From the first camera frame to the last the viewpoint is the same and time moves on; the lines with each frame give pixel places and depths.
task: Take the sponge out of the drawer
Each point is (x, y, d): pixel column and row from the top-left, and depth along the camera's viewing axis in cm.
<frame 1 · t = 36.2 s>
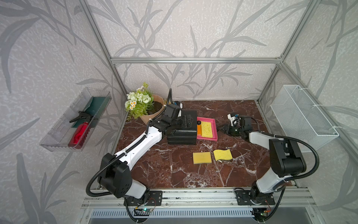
left hand: (188, 120, 81), fingers open
right hand: (219, 127, 93), fingers open
black drawer cabinet: (185, 136, 84), point 15 cm above the table
pink top drawer: (213, 123, 100), point 7 cm above the table
yellow sponge in drawer: (206, 129, 97), point 7 cm above the table
yellow flat sponge: (200, 157, 91), on the table
yellow wavy scrub sponge: (220, 154, 90), on the table
beige flower pot: (154, 106, 85), point 25 cm above the table
green white artificial flowers: (138, 102, 81), point 31 cm above the table

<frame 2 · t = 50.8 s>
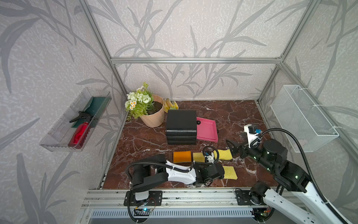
left hand: (224, 171, 79), fingers closed
right hand: (233, 136, 66), fingers open
yellow sponge in drawer: (230, 172, 82), point 3 cm above the table
orange flat sponge: (182, 156, 90), on the table
yellow white garden glove: (168, 105, 119), on the table
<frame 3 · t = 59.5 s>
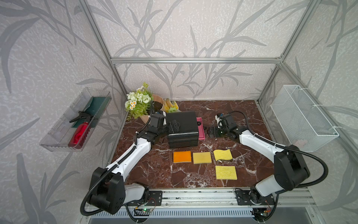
left hand: (175, 126, 84), fingers open
right hand: (212, 130, 90), fingers open
pink middle drawer: (201, 137, 89), point 10 cm above the table
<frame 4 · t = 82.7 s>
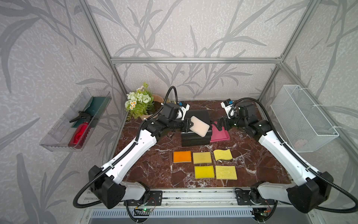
left hand: (193, 124, 72), fingers closed
right hand: (218, 117, 77), fingers open
pink bottom drawer: (216, 136, 99), point 2 cm above the table
white pale foam sponge: (199, 127, 75), point 26 cm above the table
bright yellow thick sponge: (204, 171, 83), point 2 cm above the table
